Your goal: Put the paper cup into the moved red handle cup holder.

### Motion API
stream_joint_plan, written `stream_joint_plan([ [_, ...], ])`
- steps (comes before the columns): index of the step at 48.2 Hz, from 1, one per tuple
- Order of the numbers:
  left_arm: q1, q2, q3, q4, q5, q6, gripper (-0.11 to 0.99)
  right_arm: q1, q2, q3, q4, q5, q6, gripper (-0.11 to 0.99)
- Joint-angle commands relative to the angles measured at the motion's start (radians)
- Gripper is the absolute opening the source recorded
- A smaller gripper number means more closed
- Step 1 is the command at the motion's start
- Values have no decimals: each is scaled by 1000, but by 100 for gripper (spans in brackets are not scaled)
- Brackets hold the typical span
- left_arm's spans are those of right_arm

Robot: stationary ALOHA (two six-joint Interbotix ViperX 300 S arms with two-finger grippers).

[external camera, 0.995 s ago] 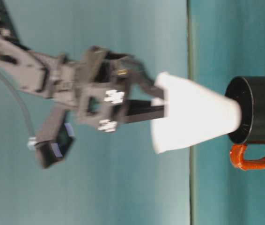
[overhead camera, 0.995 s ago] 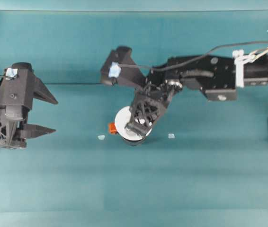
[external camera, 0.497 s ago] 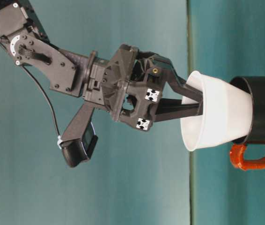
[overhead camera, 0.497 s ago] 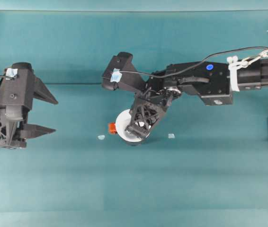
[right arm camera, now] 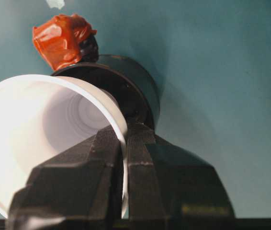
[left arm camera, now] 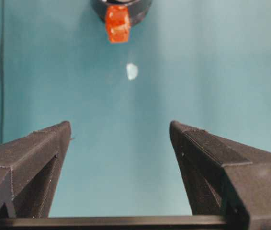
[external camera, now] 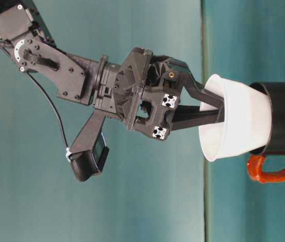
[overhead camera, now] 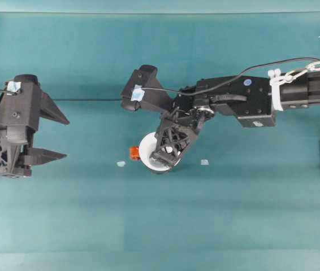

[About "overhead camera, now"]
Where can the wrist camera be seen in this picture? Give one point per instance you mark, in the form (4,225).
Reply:
(21,107)
(148,84)

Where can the small white scrap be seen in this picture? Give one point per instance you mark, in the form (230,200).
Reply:
(204,162)
(120,163)

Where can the blue-green backdrop cloth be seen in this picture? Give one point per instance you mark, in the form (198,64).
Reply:
(160,5)

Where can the blue-green table cloth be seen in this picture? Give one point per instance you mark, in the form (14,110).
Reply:
(160,220)

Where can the white paper cup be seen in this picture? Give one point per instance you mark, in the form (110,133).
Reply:
(146,149)

